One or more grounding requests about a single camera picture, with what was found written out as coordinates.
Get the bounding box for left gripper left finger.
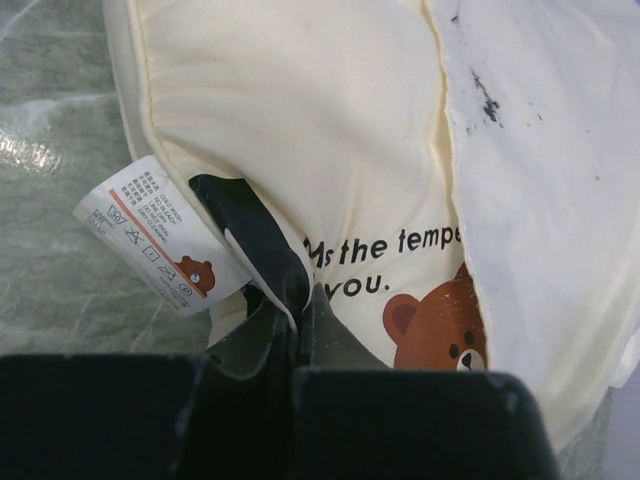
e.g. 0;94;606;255
1;290;290;479

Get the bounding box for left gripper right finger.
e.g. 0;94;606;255
294;279;564;480

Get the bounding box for cream bear print pillow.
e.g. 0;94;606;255
72;0;616;374

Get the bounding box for cream pillowcase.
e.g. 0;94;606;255
422;0;640;389

